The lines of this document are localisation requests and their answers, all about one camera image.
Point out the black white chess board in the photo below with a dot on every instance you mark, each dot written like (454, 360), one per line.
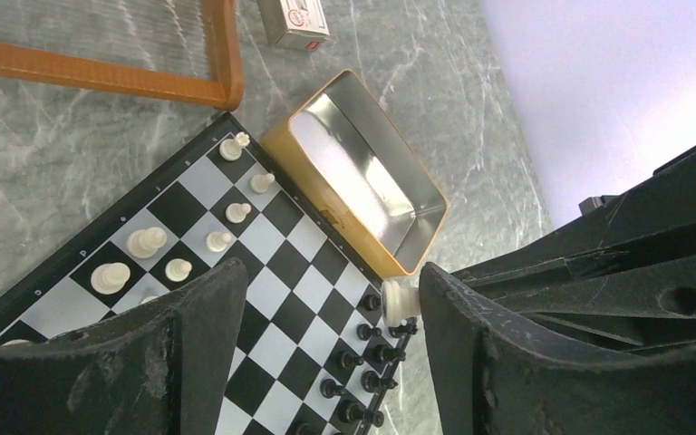
(313, 355)

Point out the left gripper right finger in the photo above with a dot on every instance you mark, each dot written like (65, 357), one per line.
(495, 371)

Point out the white queen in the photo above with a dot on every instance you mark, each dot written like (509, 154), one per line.
(108, 279)

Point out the small white red box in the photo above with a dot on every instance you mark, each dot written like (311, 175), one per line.
(294, 24)

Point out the wooden three-tier rack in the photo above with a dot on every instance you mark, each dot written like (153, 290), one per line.
(181, 51)

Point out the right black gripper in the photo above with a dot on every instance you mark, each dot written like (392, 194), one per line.
(642, 310)

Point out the white chess pawn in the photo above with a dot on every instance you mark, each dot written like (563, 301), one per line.
(261, 183)

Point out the white chess rook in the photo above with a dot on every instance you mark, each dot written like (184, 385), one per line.
(231, 149)

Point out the white pawn mid board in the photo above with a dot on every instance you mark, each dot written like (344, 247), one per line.
(178, 270)

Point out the white king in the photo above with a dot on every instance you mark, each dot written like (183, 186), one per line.
(145, 243)

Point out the white knight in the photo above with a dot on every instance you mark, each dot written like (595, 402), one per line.
(399, 303)

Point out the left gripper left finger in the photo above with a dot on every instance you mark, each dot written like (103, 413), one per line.
(158, 368)

